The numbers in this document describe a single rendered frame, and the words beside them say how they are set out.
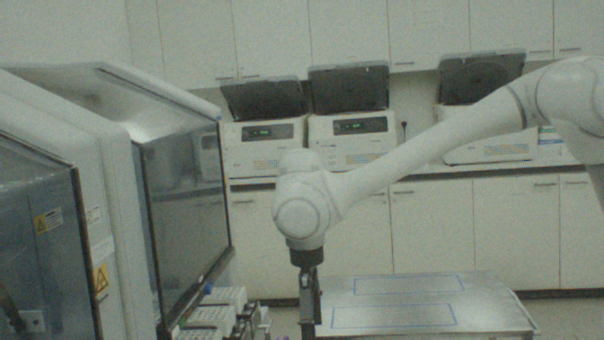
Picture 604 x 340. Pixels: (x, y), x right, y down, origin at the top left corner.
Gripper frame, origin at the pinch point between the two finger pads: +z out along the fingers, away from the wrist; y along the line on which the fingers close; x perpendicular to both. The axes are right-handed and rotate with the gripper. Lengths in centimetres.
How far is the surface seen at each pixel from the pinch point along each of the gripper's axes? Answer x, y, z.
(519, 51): -109, 246, -64
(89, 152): 33, -26, -46
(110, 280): 32.7, -25.0, -22.9
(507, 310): -51, 37, 12
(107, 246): 32.6, -24.5, -28.9
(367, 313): -11.4, 37.8, 12.3
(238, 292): 29, 46, 8
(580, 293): -141, 235, 90
